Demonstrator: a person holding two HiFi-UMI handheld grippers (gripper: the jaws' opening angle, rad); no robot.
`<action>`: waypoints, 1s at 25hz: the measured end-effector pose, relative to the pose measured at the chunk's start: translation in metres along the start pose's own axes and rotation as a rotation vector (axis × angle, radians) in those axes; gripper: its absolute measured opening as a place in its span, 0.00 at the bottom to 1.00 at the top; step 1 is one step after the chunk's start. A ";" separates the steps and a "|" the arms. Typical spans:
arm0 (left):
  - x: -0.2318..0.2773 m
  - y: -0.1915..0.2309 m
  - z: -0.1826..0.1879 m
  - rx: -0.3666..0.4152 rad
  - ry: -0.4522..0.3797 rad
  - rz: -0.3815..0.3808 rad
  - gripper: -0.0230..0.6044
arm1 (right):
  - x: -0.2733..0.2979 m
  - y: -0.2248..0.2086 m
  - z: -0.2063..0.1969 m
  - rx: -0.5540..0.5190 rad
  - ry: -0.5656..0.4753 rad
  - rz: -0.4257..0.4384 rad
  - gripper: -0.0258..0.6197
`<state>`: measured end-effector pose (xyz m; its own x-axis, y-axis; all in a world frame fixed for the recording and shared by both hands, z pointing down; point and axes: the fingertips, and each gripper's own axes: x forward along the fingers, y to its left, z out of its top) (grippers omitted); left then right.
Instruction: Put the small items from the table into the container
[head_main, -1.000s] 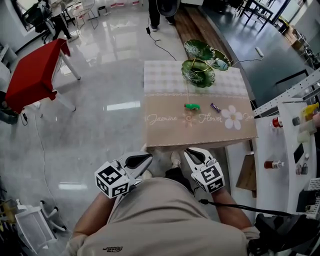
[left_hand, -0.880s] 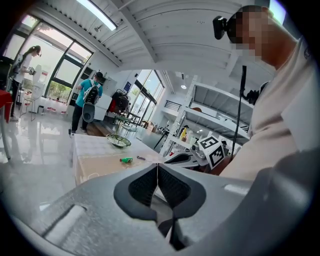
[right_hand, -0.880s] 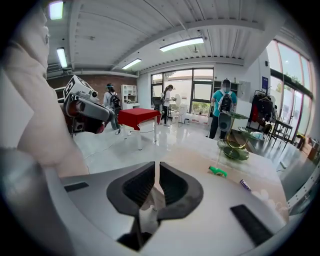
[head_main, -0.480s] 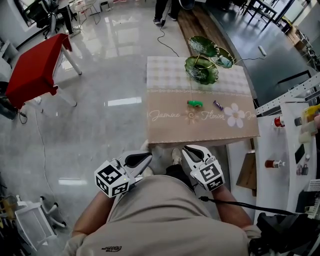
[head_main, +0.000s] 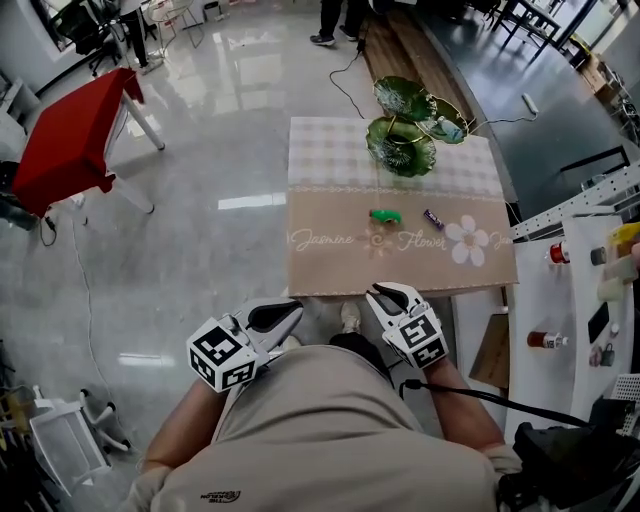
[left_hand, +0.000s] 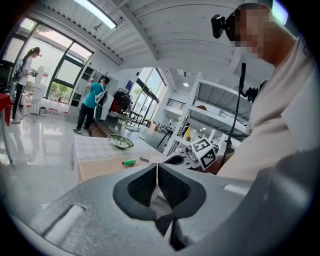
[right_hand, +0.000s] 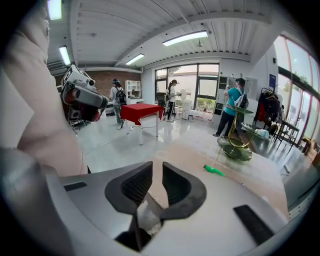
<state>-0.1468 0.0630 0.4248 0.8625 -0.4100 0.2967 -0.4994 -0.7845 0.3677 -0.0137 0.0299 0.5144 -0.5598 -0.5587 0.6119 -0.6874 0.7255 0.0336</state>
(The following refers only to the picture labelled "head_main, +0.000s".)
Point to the flat cardboard sheet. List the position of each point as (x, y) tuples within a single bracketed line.
[(492, 350)]

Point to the person's right forearm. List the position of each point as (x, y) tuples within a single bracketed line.
[(465, 415)]

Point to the black bag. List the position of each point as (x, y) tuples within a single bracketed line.
[(560, 460)]

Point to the grey tape roll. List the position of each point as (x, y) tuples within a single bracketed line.
[(599, 256)]

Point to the red cloth covered table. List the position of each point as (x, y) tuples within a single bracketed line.
[(65, 145)]

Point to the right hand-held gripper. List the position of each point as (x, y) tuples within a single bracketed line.
[(420, 340)]

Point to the dark table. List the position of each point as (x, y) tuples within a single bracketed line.
[(540, 17)]

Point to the person's white shoe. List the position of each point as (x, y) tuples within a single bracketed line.
[(291, 344), (351, 317)]

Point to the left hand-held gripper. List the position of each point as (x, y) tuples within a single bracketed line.
[(220, 355)]

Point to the green tiered glass dish stand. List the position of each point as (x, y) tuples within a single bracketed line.
[(400, 150)]

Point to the white power strip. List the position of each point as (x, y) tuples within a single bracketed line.
[(530, 103)]

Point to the person's black shorts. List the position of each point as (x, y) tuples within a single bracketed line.
[(360, 345)]

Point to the person's beige shirt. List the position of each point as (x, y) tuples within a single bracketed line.
[(325, 440)]

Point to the orange drink bottle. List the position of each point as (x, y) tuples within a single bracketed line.
[(540, 340)]

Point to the purple candy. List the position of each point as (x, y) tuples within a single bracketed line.
[(433, 220)]

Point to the person's left forearm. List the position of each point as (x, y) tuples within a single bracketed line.
[(190, 425)]

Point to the black office chair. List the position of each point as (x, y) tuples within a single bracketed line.
[(85, 30)]

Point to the cardboard boxes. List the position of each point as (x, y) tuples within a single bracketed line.
[(595, 75)]

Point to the green candy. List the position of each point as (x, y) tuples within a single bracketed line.
[(384, 216)]

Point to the beige floral tablecloth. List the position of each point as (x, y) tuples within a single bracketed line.
[(340, 260)]

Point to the black phone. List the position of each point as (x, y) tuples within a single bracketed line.
[(598, 322)]

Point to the white side cabinet with items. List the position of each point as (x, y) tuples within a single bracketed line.
[(545, 300)]

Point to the yellow bottle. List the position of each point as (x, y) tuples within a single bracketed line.
[(625, 234)]

